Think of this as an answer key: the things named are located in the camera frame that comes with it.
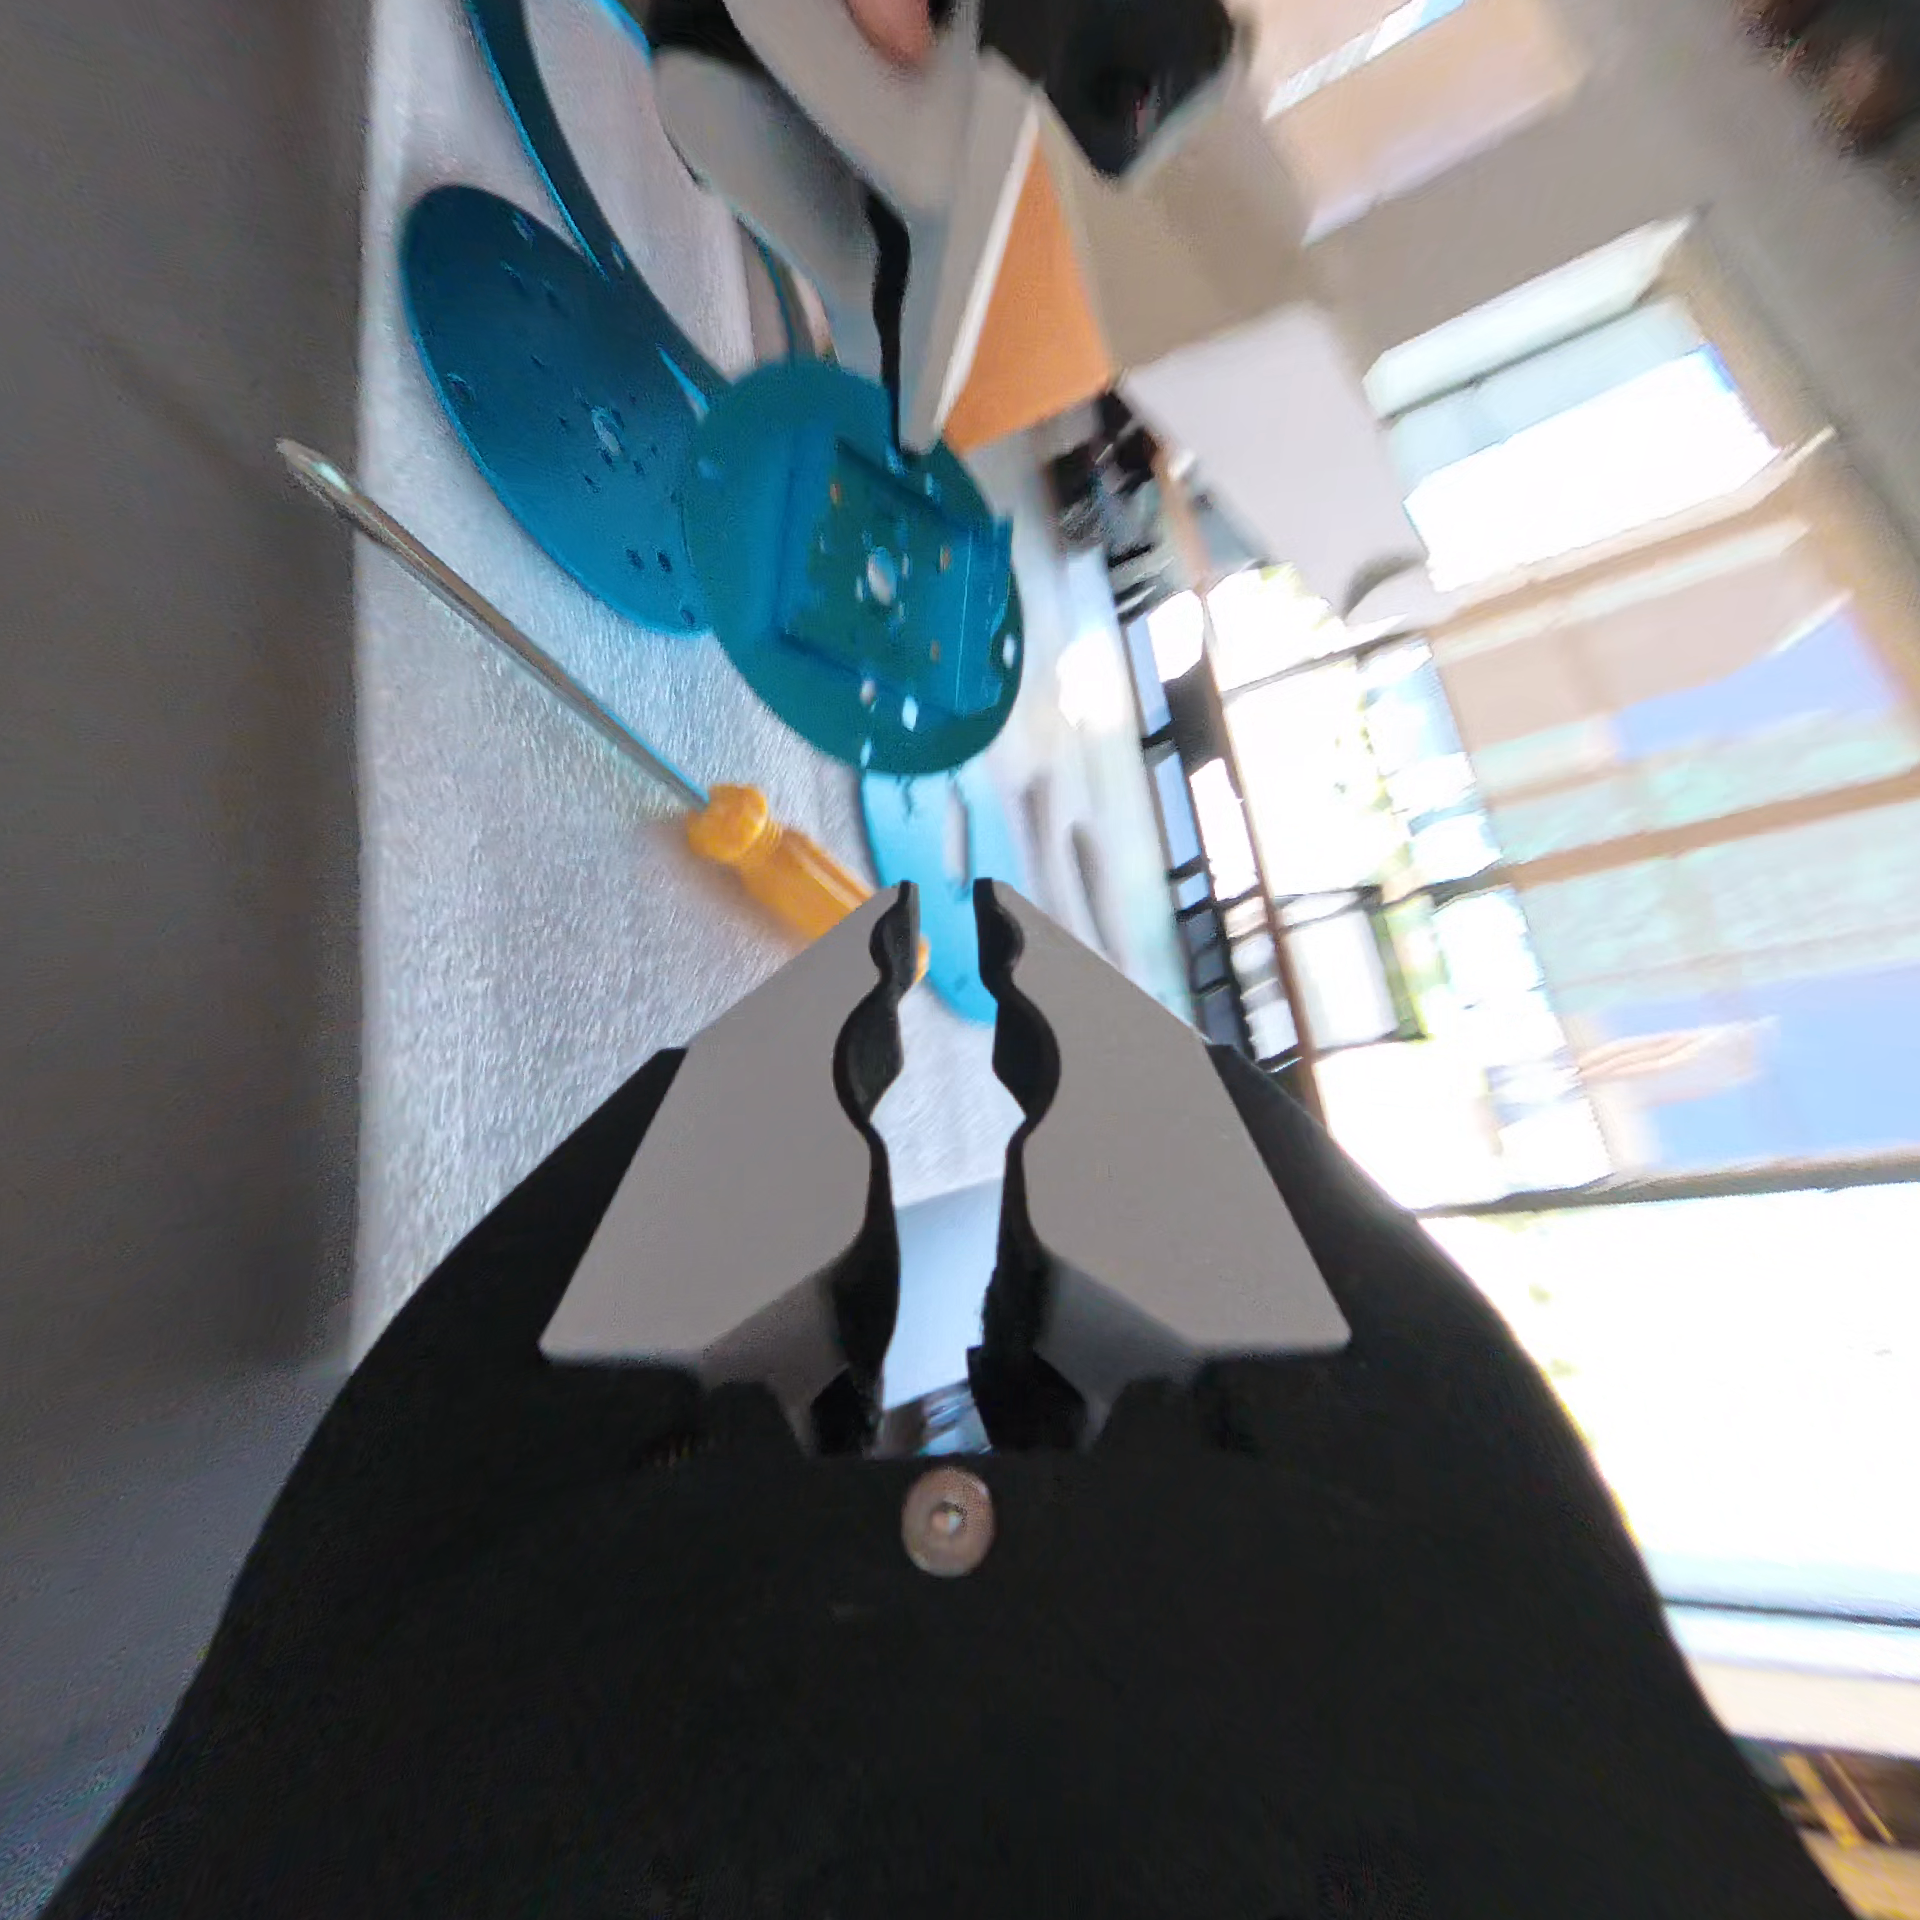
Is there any yellow handled screwdriver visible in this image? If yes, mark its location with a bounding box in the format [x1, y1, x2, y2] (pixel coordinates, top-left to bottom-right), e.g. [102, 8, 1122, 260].
[275, 438, 932, 985]

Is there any black metal shelf rack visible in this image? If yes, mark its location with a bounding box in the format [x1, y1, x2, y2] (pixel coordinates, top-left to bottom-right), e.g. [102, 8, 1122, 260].
[1048, 394, 1308, 1075]

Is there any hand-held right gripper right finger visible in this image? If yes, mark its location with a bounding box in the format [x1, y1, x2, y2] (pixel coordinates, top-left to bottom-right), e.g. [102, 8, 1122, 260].
[970, 881, 1355, 1453]

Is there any large window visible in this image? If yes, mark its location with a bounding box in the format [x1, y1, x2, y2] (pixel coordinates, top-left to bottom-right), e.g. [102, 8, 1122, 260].
[1201, 211, 1920, 1216]

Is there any dark grey desk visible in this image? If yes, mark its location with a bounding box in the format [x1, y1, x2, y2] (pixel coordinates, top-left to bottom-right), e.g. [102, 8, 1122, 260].
[0, 0, 376, 1920]

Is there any white foam sheet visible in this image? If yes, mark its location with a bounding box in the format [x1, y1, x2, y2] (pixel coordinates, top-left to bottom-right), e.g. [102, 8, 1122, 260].
[350, 0, 1203, 1360]

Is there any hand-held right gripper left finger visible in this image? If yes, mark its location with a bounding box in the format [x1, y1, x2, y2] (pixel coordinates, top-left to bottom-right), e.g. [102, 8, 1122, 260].
[537, 883, 924, 1457]

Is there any orange partition panel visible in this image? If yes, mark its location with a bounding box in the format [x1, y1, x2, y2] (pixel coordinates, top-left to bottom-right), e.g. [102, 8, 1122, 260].
[938, 142, 1126, 458]

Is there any blue disc with rectangular slot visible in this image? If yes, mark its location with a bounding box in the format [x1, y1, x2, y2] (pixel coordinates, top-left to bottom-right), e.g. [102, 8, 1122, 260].
[860, 755, 1041, 1026]

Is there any blue metal disc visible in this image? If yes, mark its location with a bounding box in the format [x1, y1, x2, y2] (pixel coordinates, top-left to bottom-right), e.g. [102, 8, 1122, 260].
[401, 184, 726, 637]
[463, 0, 671, 289]

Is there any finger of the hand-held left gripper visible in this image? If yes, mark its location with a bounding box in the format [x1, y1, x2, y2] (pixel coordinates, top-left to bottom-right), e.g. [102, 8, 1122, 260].
[652, 45, 890, 360]
[720, 0, 1041, 454]

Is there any blue disc with square plate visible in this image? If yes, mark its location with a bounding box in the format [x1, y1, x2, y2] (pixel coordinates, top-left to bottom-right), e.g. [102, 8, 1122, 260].
[680, 357, 1028, 780]

